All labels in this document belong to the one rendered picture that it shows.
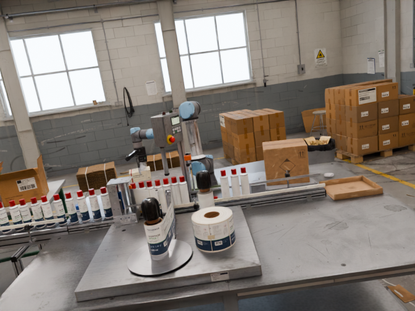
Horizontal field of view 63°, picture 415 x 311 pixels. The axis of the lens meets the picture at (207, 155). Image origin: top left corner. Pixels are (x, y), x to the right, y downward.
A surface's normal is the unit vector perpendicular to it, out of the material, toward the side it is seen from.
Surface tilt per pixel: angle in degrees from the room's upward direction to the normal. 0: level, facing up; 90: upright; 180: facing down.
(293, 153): 90
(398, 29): 90
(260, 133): 88
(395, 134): 87
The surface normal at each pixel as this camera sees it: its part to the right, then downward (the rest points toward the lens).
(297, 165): -0.13, 0.25
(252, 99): 0.19, 0.21
